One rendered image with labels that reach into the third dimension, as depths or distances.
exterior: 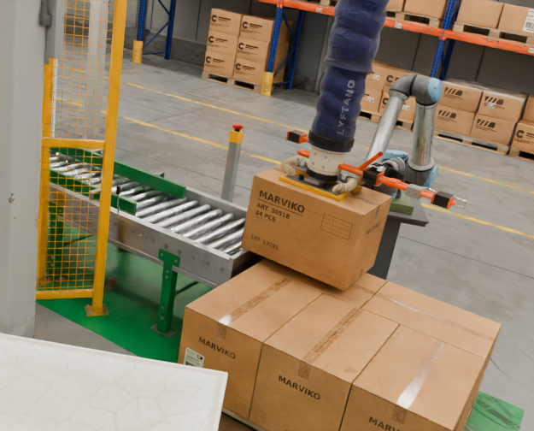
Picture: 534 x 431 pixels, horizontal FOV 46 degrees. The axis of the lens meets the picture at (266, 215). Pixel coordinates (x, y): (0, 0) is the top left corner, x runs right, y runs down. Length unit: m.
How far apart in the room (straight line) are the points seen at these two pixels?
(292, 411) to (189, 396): 1.25
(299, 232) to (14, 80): 1.43
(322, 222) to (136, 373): 1.64
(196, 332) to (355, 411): 0.76
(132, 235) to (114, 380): 2.03
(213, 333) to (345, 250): 0.74
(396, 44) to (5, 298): 9.50
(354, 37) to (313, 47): 9.14
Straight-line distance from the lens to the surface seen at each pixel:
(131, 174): 4.17
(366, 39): 2.93
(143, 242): 3.45
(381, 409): 2.52
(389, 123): 3.44
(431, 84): 3.45
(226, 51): 11.39
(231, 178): 4.01
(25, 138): 2.85
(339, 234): 2.97
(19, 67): 2.75
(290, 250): 3.10
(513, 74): 11.39
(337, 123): 2.98
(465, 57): 11.45
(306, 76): 12.12
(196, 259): 3.26
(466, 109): 10.13
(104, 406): 1.46
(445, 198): 2.94
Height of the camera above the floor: 1.94
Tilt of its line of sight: 21 degrees down
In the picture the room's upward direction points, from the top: 10 degrees clockwise
